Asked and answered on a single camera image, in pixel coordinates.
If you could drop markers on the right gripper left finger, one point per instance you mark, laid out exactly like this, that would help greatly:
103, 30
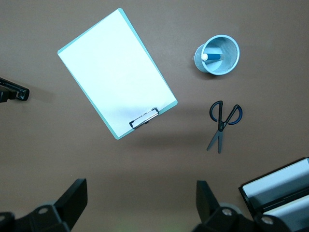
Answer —
48, 217

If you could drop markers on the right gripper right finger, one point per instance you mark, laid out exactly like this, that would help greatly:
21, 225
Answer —
224, 220

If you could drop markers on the blue marker with white cap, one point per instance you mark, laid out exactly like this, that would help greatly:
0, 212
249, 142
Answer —
213, 57

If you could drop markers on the black stacked paper tray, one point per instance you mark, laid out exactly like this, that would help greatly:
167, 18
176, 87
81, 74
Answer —
251, 203

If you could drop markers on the white paper stack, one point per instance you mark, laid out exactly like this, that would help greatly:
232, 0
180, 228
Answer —
277, 181

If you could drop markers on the teal clipboard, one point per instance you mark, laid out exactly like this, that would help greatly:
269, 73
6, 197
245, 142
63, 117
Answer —
117, 137

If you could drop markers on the black stapler with red tip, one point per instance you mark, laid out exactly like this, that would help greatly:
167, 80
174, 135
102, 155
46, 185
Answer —
19, 93

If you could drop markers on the white paper sheet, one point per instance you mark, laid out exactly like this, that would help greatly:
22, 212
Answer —
116, 72

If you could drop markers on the light blue mesh cup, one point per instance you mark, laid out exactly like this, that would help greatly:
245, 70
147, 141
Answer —
229, 55

